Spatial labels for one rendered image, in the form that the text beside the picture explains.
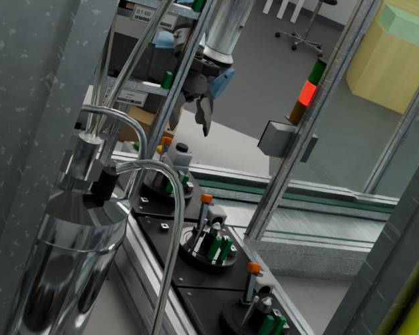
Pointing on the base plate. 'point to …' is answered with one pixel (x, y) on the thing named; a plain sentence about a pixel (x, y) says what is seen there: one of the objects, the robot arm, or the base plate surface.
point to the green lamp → (316, 73)
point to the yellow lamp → (297, 112)
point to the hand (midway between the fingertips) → (191, 129)
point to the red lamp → (306, 93)
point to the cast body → (178, 159)
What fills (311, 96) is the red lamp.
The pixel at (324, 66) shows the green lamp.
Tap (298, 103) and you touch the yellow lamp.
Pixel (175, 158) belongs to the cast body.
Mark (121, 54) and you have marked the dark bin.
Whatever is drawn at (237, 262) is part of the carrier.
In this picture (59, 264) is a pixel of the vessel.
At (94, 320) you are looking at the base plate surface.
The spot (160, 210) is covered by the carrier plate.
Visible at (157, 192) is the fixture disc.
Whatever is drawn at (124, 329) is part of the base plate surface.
